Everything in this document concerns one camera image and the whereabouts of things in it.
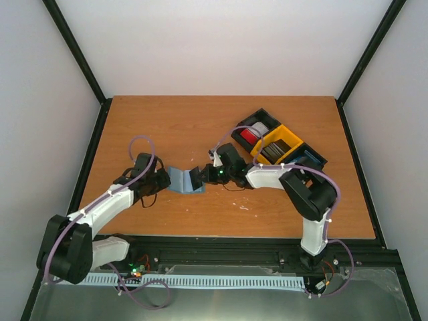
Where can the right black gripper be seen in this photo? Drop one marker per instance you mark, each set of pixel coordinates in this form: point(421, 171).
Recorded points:
point(209, 178)

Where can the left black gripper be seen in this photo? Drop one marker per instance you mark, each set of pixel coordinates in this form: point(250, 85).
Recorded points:
point(166, 182)

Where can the black dark credit card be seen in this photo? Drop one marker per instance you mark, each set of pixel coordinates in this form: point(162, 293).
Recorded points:
point(196, 182)

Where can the blue card holder wallet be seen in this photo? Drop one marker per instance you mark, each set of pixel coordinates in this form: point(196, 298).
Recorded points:
point(180, 182)

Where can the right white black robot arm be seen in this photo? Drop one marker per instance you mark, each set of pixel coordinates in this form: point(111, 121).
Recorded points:
point(313, 194)

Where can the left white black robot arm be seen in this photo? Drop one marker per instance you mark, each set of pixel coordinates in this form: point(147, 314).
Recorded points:
point(69, 250)

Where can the black bin with red cards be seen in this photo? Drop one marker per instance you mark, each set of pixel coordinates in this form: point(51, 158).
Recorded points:
point(260, 115)

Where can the white card stack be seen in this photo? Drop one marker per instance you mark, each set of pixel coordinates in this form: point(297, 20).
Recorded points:
point(259, 129)

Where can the dark card stack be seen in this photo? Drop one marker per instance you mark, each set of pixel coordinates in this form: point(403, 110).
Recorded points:
point(275, 150)

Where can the yellow bin with dark cards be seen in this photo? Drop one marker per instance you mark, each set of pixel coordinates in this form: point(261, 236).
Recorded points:
point(281, 132)

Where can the black bin with blue cards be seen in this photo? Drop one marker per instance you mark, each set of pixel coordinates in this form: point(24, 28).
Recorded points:
point(305, 150)

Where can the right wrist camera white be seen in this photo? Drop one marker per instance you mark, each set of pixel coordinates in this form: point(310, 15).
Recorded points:
point(215, 158)

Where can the light blue slotted cable duct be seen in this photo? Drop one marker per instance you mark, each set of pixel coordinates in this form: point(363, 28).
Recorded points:
point(292, 283)

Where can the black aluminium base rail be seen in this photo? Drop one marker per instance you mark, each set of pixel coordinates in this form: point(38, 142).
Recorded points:
point(282, 255)

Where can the left black frame post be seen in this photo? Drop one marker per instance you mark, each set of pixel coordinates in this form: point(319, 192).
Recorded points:
point(64, 29)

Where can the black frame post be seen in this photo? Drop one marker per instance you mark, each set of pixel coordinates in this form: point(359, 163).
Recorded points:
point(370, 50)
point(64, 29)

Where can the right black frame post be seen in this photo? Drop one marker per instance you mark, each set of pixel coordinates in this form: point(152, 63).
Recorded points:
point(370, 50)

